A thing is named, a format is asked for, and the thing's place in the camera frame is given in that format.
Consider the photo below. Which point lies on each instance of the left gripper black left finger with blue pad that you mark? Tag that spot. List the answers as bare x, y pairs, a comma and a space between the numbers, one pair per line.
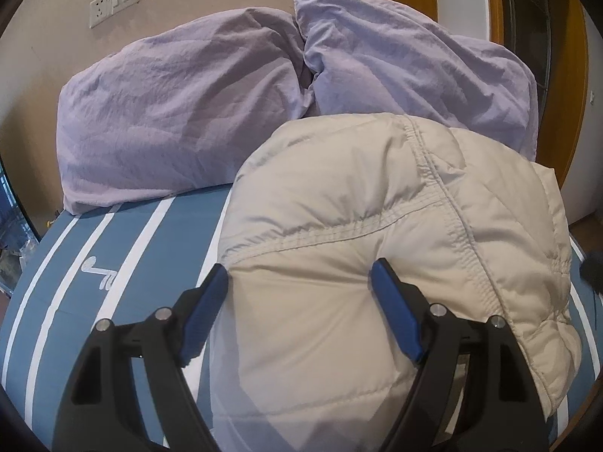
127, 390

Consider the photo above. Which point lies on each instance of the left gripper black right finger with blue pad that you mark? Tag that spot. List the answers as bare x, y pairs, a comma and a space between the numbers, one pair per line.
473, 390

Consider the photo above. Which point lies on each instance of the beige puffer jacket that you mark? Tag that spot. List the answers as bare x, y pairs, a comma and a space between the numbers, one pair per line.
345, 176

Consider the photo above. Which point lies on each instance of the blue white striped bedsheet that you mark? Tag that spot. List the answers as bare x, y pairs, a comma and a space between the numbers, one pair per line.
108, 268

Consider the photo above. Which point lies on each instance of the large lilac pillow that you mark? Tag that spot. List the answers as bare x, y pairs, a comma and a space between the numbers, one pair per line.
181, 110

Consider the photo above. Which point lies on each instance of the small lilac pillow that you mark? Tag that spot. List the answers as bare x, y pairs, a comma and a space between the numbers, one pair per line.
370, 56

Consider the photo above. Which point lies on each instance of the white wall switch panel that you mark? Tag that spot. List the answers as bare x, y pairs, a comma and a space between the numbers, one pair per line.
101, 10

